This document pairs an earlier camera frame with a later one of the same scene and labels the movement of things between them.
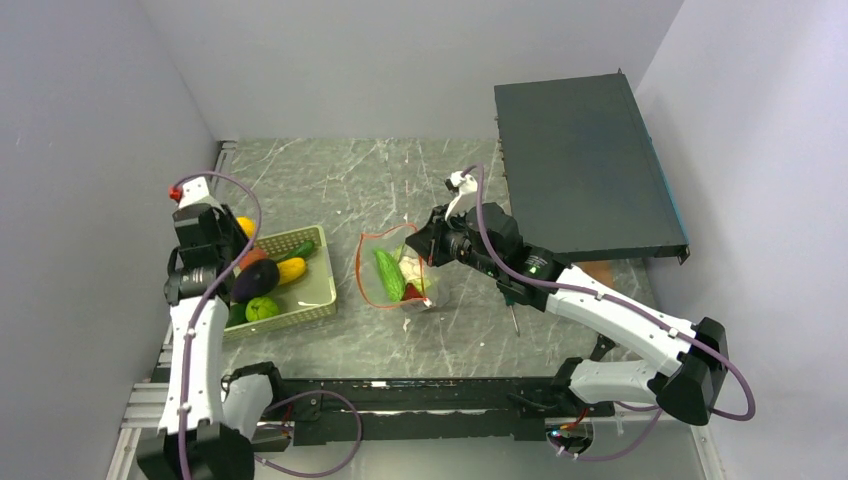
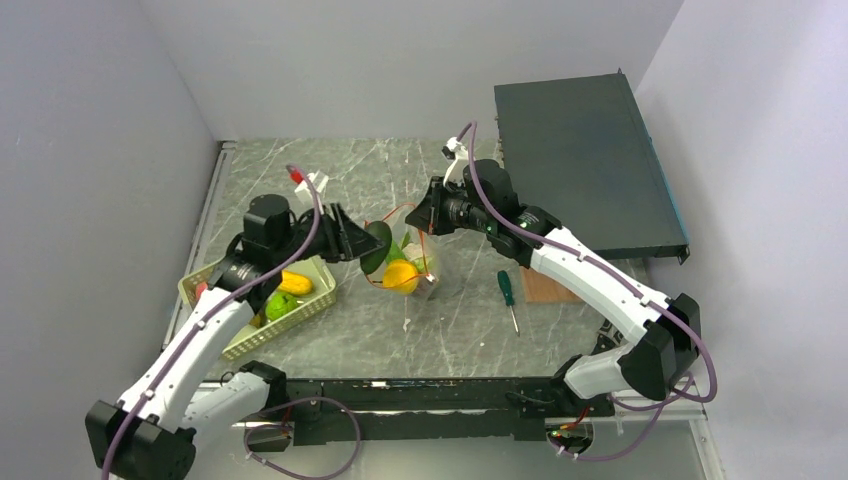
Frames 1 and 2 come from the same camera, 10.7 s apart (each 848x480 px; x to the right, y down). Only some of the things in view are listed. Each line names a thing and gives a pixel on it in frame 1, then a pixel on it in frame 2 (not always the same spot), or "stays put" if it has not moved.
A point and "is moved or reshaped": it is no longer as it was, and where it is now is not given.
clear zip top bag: x=390 y=271 is moved or reshaped
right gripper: x=429 y=240 -> x=429 y=213
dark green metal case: x=582 y=176 stays put
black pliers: x=603 y=345 stays put
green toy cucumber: x=391 y=276 -> x=395 y=252
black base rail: x=419 y=411 stays put
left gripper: x=226 y=220 -> x=345 y=240
